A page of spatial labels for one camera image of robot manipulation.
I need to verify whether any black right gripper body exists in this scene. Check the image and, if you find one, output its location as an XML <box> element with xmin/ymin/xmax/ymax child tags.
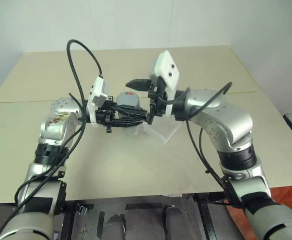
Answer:
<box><xmin>147</xmin><ymin>77</ymin><xmax>169</xmax><ymax>119</ymax></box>

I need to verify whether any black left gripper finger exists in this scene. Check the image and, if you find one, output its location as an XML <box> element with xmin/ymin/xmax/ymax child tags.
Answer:
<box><xmin>110</xmin><ymin>116</ymin><xmax>148</xmax><ymax>128</ymax></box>
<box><xmin>113</xmin><ymin>105</ymin><xmax>149</xmax><ymax>118</ymax></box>

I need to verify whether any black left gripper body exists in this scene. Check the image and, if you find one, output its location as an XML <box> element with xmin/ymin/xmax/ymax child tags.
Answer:
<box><xmin>96</xmin><ymin>95</ymin><xmax>117</xmax><ymax>134</ymax></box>

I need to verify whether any grey jar lid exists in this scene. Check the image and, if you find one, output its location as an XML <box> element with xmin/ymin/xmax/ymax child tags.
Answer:
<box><xmin>116</xmin><ymin>91</ymin><xmax>140</xmax><ymax>111</ymax></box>

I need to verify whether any clear plastic box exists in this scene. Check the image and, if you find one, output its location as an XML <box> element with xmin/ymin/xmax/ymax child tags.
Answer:
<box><xmin>142</xmin><ymin>115</ymin><xmax>181</xmax><ymax>144</ymax></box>

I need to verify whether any black tape strip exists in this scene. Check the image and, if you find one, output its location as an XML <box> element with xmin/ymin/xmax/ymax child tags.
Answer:
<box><xmin>96</xmin><ymin>211</ymin><xmax>106</xmax><ymax>238</ymax></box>
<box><xmin>125</xmin><ymin>202</ymin><xmax>163</xmax><ymax>211</ymax></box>

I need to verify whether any small metal clip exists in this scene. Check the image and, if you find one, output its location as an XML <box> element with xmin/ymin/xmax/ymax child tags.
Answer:
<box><xmin>75</xmin><ymin>204</ymin><xmax>88</xmax><ymax>216</ymax></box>

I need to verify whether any dark grey rounded shape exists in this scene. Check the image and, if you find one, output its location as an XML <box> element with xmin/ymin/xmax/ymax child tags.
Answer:
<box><xmin>164</xmin><ymin>204</ymin><xmax>184</xmax><ymax>240</ymax></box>
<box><xmin>102</xmin><ymin>214</ymin><xmax>127</xmax><ymax>240</ymax></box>

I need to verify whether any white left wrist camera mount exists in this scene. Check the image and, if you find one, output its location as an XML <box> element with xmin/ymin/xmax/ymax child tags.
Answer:
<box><xmin>86</xmin><ymin>75</ymin><xmax>109</xmax><ymax>128</ymax></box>

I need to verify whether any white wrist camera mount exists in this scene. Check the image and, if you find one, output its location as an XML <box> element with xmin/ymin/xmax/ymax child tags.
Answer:
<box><xmin>86</xmin><ymin>75</ymin><xmax>109</xmax><ymax>128</ymax></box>
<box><xmin>149</xmin><ymin>50</ymin><xmax>181</xmax><ymax>118</ymax></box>

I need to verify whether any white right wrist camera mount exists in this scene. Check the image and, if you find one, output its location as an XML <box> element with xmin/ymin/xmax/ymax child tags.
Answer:
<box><xmin>149</xmin><ymin>50</ymin><xmax>181</xmax><ymax>118</ymax></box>

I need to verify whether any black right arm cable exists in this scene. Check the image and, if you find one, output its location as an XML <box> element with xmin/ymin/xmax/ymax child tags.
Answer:
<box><xmin>157</xmin><ymin>81</ymin><xmax>246</xmax><ymax>210</ymax></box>

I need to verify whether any black metal frame bar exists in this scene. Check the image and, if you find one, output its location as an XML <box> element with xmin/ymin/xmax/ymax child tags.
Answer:
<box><xmin>195</xmin><ymin>192</ymin><xmax>218</xmax><ymax>240</ymax></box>

